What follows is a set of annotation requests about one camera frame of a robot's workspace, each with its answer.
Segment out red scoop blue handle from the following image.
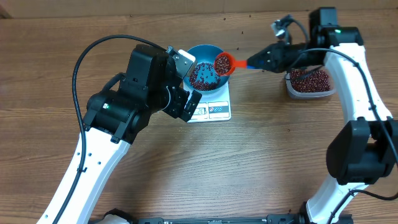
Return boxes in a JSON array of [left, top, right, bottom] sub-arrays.
[[213, 52, 256, 76]]

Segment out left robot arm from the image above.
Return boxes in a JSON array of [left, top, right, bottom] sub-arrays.
[[39, 44, 201, 223]]

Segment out red beans in bowl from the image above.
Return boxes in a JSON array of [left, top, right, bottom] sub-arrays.
[[188, 62, 221, 91]]

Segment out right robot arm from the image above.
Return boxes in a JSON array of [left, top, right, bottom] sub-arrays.
[[247, 7, 397, 223]]

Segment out white digital kitchen scale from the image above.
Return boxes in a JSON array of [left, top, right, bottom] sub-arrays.
[[188, 83, 232, 123]]

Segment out red beans in scoop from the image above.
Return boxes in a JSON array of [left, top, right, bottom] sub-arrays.
[[214, 55, 231, 75]]

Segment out clear plastic bean container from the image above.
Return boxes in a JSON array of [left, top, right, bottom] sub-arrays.
[[284, 65, 336, 100]]

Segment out red beans in container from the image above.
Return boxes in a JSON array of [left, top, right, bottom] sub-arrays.
[[289, 69, 331, 93]]

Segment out blue bowl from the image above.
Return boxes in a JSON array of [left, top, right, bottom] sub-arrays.
[[183, 44, 229, 91]]

